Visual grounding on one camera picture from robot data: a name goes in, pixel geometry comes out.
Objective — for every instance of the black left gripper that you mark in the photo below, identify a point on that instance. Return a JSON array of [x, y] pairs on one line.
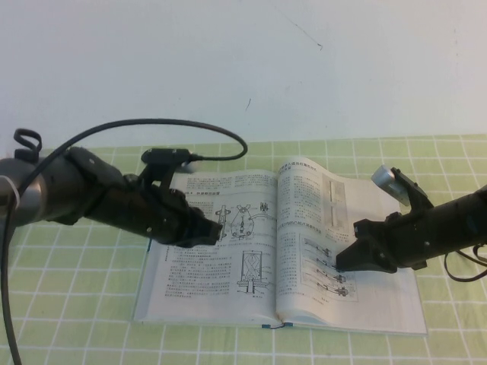
[[148, 213]]

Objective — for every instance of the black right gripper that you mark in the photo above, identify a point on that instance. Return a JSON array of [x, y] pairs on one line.
[[407, 243]]

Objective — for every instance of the technical hardcover book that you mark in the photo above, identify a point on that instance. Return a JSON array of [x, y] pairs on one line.
[[213, 289]]

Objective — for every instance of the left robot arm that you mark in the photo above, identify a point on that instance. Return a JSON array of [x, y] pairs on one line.
[[57, 190]]

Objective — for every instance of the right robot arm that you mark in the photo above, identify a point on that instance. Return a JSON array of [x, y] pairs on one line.
[[464, 224]]

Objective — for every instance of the green white checked tablecloth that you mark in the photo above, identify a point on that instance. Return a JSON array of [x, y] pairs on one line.
[[76, 285]]

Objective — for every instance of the white zip tie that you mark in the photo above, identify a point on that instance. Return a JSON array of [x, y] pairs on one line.
[[16, 192]]

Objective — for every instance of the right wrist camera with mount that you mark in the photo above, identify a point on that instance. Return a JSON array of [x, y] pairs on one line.
[[395, 186]]

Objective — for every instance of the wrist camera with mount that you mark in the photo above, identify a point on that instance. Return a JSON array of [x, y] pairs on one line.
[[395, 186], [167, 155]]

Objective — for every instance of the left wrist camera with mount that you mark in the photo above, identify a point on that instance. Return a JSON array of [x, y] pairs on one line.
[[167, 155]]

